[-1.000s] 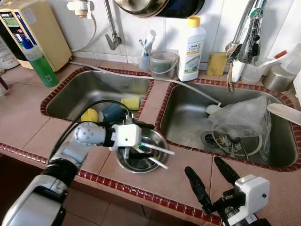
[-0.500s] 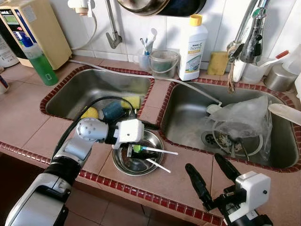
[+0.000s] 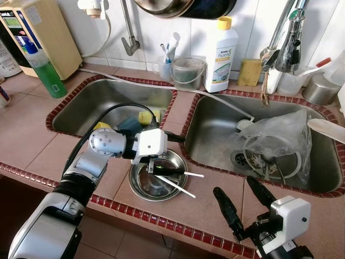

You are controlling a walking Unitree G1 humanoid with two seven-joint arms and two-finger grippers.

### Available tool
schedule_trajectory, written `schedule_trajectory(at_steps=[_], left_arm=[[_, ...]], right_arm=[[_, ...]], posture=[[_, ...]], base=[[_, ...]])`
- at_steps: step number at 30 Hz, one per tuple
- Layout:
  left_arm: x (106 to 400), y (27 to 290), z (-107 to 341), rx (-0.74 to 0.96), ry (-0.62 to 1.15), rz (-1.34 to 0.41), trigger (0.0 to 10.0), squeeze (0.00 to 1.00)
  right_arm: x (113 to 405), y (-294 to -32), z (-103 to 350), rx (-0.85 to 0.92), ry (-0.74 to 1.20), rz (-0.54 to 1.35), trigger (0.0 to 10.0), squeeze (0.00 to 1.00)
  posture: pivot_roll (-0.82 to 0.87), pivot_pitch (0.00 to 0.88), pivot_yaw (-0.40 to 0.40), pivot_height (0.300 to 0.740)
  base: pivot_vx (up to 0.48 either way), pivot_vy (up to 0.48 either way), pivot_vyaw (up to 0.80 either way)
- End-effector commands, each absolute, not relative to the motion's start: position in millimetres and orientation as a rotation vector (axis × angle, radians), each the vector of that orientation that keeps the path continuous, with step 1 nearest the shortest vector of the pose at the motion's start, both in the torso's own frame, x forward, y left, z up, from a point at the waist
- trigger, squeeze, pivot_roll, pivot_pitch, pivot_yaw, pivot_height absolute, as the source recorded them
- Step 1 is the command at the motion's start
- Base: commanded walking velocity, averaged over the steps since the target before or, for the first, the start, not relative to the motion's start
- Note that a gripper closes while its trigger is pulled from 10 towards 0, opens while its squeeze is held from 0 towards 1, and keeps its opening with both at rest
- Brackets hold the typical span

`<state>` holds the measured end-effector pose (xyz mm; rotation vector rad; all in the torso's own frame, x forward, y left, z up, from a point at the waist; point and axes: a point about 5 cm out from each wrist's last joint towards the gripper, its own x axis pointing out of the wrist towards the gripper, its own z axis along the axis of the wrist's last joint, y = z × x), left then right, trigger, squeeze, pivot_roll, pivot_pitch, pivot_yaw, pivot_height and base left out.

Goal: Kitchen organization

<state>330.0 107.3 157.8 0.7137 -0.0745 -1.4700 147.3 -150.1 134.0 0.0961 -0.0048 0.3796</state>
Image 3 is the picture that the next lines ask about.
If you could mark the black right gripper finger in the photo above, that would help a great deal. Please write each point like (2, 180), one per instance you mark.
(229, 213)
(261, 192)

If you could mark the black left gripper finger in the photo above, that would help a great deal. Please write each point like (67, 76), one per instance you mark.
(170, 170)
(175, 138)

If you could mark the dark blue mug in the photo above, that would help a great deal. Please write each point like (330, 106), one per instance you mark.
(129, 124)

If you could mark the yellow plastic bowl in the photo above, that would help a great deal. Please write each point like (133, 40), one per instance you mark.
(102, 125)

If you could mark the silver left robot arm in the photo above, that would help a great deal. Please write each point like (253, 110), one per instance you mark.
(54, 216)

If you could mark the stainless steel plate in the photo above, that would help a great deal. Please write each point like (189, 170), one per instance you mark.
(151, 189)

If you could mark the clear plastic bag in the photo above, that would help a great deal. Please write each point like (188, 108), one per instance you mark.
(285, 129)

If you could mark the clear toothbrush cup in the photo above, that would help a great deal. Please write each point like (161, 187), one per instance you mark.
(164, 71)

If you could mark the white bottle yellow cap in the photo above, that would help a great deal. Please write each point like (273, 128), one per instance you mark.
(221, 59)

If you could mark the white blue toothbrush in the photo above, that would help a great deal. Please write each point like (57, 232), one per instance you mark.
(173, 46)

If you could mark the dark yellow scouring sponge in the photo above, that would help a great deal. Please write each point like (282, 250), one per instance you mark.
(249, 73)

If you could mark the white bottle green cap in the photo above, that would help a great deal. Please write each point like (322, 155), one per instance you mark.
(274, 83)

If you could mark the clear plastic utensil cup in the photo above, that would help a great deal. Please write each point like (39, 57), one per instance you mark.
(294, 83)

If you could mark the stainless steel cup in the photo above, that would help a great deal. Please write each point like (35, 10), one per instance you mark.
(321, 90)

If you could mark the hanging metal wok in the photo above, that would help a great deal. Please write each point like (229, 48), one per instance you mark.
(183, 6)

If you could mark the green dish soap bottle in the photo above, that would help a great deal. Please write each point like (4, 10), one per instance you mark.
(48, 78)

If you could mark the clear plastic jug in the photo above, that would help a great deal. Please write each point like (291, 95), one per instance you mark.
(337, 67)

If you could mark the chrome gooseneck faucet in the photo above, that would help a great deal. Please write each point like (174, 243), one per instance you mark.
(291, 38)

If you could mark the white water valve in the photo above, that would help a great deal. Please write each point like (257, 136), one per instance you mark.
(91, 6)

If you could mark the white printed mug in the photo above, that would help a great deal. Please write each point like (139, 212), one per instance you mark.
(4, 97)

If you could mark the beige water ioniser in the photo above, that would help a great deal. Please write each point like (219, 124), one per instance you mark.
(48, 32)

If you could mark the white plastic jar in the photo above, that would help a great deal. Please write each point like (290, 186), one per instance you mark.
(8, 59)

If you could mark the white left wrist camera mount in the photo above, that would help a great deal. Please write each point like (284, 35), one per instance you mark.
(151, 144)

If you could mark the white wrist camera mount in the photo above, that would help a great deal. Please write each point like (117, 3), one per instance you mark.
(291, 221)
(151, 144)

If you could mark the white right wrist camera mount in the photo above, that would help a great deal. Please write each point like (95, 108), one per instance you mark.
(291, 221)

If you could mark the chrome wall tap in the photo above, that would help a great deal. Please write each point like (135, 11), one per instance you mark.
(129, 38)

